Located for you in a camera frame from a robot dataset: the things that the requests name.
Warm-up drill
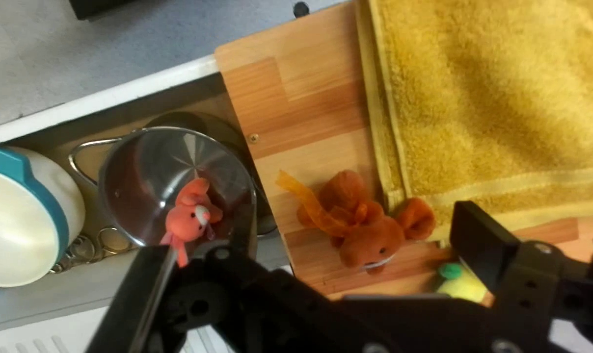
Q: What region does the white toy sink unit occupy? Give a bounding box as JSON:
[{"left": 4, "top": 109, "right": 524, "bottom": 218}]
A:
[{"left": 0, "top": 54, "right": 293, "bottom": 353}]

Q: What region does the steel pot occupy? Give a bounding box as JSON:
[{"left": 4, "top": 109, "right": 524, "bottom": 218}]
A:
[{"left": 69, "top": 126, "right": 257, "bottom": 254}]

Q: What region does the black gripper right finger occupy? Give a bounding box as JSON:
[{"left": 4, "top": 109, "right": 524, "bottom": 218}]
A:
[{"left": 450, "top": 201, "right": 565, "bottom": 309}]

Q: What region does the orange plush toy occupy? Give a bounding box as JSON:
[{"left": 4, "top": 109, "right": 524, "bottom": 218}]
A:
[{"left": 277, "top": 169, "right": 436, "bottom": 273}]

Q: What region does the white teal bowl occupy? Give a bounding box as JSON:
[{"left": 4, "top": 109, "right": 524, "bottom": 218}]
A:
[{"left": 0, "top": 148, "right": 86, "bottom": 289}]

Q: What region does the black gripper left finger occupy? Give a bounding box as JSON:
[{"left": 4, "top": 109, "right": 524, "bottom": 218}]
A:
[{"left": 86, "top": 244, "right": 249, "bottom": 353}]

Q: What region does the yellow towel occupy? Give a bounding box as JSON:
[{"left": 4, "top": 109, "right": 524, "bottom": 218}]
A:
[{"left": 357, "top": 0, "right": 593, "bottom": 224}]

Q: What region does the green yellow plush toy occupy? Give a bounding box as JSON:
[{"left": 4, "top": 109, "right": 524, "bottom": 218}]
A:
[{"left": 436, "top": 264, "right": 489, "bottom": 305}]

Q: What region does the pink plush toy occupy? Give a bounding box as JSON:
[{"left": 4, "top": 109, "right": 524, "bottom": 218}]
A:
[{"left": 161, "top": 177, "right": 222, "bottom": 267}]

